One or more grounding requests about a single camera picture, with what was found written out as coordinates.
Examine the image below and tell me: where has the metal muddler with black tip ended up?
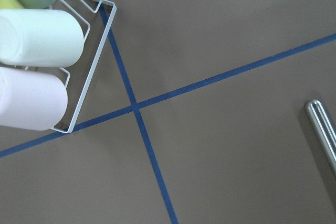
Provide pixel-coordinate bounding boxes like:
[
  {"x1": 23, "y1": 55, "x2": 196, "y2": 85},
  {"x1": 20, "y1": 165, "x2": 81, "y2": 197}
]
[{"x1": 305, "y1": 99, "x2": 335, "y2": 176}]

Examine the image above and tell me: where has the white wire cup rack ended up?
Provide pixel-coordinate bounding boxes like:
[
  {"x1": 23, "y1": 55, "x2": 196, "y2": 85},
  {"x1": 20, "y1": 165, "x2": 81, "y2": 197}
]
[{"x1": 13, "y1": 0, "x2": 117, "y2": 134}]

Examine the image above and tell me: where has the yellow cup in rack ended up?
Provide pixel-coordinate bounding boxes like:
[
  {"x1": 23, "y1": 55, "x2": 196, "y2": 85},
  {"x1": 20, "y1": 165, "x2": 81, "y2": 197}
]
[{"x1": 0, "y1": 0, "x2": 24, "y2": 9}]

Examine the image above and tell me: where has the white cup in rack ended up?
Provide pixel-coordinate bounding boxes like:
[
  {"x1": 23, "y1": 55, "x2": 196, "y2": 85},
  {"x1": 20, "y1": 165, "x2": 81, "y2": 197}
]
[{"x1": 1, "y1": 9, "x2": 85, "y2": 67}]

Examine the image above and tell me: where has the pink cup in rack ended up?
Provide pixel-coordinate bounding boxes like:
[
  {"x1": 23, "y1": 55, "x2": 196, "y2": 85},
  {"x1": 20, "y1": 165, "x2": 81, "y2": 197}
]
[{"x1": 1, "y1": 67, "x2": 68, "y2": 131}]

